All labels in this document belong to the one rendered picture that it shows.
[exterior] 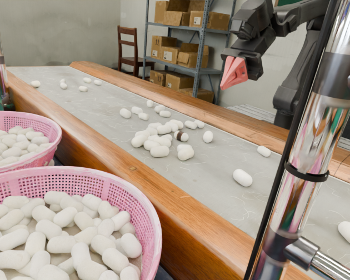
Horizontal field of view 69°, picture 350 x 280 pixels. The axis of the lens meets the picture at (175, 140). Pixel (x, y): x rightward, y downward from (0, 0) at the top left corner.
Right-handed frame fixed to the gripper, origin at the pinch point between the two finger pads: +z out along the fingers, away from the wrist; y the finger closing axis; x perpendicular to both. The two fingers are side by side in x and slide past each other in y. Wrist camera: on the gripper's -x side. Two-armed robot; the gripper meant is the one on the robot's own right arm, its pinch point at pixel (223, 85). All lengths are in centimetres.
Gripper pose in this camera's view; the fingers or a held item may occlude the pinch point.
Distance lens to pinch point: 64.7
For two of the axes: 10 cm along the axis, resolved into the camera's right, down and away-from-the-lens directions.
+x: 3.8, 5.6, 7.4
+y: 6.9, 3.6, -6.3
